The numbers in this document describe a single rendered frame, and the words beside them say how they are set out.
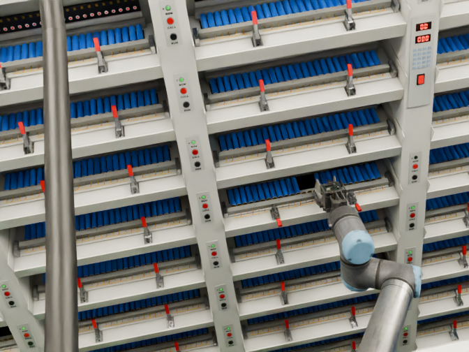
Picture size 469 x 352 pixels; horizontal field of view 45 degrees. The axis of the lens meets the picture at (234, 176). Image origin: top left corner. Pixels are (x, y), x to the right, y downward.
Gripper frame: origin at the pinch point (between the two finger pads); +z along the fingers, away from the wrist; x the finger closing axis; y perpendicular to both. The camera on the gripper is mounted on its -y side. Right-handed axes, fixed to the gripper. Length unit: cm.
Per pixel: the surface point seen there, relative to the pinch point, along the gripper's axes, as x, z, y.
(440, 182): -40.2, -3.1, -6.1
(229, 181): 31.6, -4.3, 11.8
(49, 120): 53, -101, 90
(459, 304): -52, -7, -67
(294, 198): 10.5, -0.8, -2.7
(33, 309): 105, -4, -26
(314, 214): 5.0, -5.6, -7.0
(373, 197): -16.1, -3.7, -6.3
